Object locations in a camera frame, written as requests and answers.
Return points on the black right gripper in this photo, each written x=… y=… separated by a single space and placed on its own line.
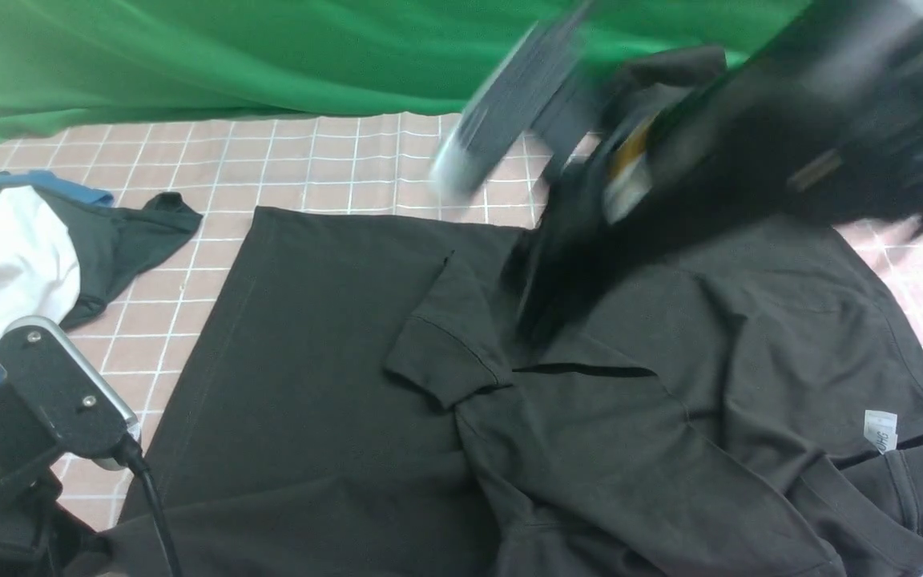
x=600 y=219

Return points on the green backdrop cloth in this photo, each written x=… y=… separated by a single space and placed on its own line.
x=72 y=63

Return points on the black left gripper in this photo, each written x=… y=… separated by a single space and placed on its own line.
x=38 y=537

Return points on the blue and gray garment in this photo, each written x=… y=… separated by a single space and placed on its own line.
x=113 y=245

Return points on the dark gray long-sleeve shirt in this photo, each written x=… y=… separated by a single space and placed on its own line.
x=355 y=407

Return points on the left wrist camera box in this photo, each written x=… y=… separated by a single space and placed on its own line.
x=68 y=397

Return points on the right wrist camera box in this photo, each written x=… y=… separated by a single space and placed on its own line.
x=539 y=89

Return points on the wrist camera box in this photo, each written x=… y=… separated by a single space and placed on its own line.
x=68 y=397
x=539 y=89

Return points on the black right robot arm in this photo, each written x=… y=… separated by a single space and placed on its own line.
x=824 y=122

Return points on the pink checkered tablecloth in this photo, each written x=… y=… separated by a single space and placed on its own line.
x=225 y=169

